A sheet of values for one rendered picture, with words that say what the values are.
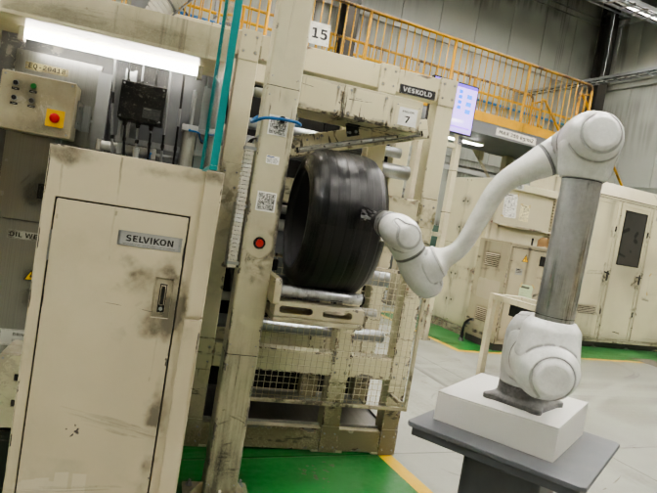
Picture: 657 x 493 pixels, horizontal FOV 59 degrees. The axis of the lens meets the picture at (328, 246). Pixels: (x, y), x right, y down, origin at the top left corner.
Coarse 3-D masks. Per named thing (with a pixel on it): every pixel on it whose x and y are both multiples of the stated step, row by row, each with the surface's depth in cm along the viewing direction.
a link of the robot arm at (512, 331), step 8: (520, 312) 173; (528, 312) 170; (512, 320) 173; (520, 320) 169; (512, 328) 170; (504, 336) 174; (512, 336) 168; (504, 344) 173; (512, 344) 165; (504, 352) 171; (504, 360) 170; (504, 368) 170; (504, 376) 172; (512, 376) 167; (512, 384) 169
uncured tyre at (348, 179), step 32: (320, 160) 217; (352, 160) 220; (320, 192) 208; (352, 192) 209; (384, 192) 216; (288, 224) 251; (320, 224) 206; (352, 224) 208; (288, 256) 243; (320, 256) 209; (352, 256) 211; (320, 288) 222; (352, 288) 222
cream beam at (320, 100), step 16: (304, 80) 245; (320, 80) 246; (304, 96) 245; (320, 96) 247; (336, 96) 249; (352, 96) 251; (368, 96) 253; (384, 96) 255; (304, 112) 255; (320, 112) 249; (336, 112) 250; (352, 112) 252; (368, 112) 253; (384, 112) 255; (368, 128) 268; (384, 128) 262; (400, 128) 258; (416, 128) 260
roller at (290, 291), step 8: (288, 288) 217; (296, 288) 218; (304, 288) 219; (312, 288) 221; (296, 296) 219; (304, 296) 219; (312, 296) 220; (320, 296) 220; (328, 296) 221; (336, 296) 222; (344, 296) 223; (352, 296) 224; (360, 296) 225; (360, 304) 226
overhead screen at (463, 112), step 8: (464, 88) 629; (472, 88) 633; (464, 96) 630; (472, 96) 634; (456, 104) 627; (464, 104) 631; (472, 104) 635; (456, 112) 628; (464, 112) 633; (472, 112) 637; (456, 120) 629; (464, 120) 634; (472, 120) 638; (456, 128) 630; (464, 128) 635; (464, 136) 641
